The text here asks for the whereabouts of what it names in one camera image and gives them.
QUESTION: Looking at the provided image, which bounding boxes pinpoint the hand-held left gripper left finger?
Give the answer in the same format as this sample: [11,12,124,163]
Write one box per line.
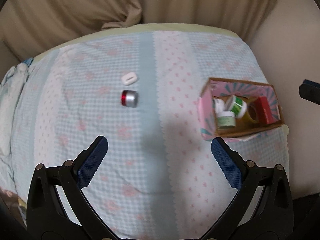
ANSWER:
[27,135,109,240]

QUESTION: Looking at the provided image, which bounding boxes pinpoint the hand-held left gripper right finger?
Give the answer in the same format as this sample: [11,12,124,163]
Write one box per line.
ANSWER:
[211,137,294,240]

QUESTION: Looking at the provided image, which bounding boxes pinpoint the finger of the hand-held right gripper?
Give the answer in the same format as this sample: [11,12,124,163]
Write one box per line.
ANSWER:
[298,79,320,103]

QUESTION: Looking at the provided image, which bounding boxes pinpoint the pink patterned cardboard box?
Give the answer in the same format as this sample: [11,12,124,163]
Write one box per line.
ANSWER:
[199,77,286,141]

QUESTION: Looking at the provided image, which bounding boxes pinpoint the pale green jar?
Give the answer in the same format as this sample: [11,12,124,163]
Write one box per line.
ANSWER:
[216,112,236,129]

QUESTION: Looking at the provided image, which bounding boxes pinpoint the red carton box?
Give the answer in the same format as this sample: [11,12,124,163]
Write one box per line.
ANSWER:
[254,96,280,125]

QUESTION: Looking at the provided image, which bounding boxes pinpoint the yellow tape roll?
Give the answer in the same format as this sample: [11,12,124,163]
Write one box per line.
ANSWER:
[244,103,262,125]

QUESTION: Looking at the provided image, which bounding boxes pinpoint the white bottle with green label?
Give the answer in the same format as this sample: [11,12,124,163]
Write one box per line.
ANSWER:
[224,95,248,118]

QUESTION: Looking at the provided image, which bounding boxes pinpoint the silver and red jar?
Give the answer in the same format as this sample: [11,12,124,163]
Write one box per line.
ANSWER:
[121,89,139,108]

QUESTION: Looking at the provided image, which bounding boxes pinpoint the white earbuds case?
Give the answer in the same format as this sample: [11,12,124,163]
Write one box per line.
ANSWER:
[121,72,138,84]

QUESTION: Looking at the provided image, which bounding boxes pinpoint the blue checked floral blanket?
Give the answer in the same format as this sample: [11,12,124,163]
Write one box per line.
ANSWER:
[0,30,290,240]

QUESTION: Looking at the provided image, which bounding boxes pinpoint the crumpled blue checked quilt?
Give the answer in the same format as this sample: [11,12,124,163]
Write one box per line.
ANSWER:
[0,57,34,160]

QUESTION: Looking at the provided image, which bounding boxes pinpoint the beige curtain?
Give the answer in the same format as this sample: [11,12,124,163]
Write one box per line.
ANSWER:
[101,0,284,39]
[0,0,143,64]

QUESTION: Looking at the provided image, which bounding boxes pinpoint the pale green bed sheet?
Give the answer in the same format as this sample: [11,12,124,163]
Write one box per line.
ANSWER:
[22,23,292,160]

